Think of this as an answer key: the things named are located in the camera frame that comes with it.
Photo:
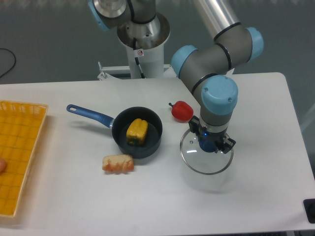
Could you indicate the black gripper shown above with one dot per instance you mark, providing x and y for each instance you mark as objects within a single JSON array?
[{"x": 214, "y": 134}]

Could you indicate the glass pot lid blue knob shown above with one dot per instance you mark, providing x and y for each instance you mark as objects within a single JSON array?
[{"x": 200, "y": 161}]

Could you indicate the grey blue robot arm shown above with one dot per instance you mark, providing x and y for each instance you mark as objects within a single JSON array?
[{"x": 202, "y": 72}]

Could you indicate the red bell pepper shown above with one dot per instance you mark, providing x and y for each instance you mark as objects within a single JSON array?
[{"x": 181, "y": 111}]

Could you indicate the yellow bell pepper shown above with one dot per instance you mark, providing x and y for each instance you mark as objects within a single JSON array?
[{"x": 136, "y": 132}]

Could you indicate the toast bread slice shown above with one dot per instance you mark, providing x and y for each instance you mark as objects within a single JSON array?
[{"x": 118, "y": 163}]

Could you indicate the black table corner device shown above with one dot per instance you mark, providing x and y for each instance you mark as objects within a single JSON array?
[{"x": 309, "y": 206}]

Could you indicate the yellow wicker basket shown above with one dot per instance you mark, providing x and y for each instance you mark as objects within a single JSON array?
[{"x": 20, "y": 128}]

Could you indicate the black saucepan blue handle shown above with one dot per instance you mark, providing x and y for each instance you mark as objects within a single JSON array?
[{"x": 120, "y": 124}]

